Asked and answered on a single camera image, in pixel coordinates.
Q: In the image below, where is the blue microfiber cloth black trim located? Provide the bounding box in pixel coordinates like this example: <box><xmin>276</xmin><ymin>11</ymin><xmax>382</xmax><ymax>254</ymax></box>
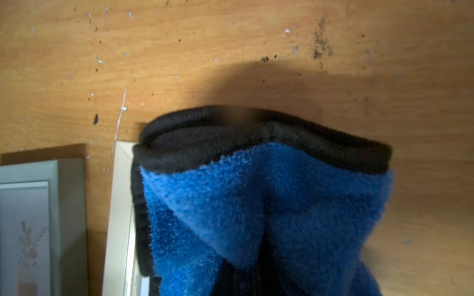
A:
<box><xmin>131</xmin><ymin>106</ymin><xmax>393</xmax><ymax>296</ymax></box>

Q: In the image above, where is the white picture frame black border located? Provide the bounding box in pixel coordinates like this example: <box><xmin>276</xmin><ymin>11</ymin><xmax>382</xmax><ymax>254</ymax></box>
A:
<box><xmin>102</xmin><ymin>141</ymin><xmax>149</xmax><ymax>296</ymax></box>

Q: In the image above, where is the light blue picture frame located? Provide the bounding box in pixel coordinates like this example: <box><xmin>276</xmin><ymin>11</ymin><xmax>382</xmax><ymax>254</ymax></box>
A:
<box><xmin>1</xmin><ymin>159</ymin><xmax>88</xmax><ymax>296</ymax></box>

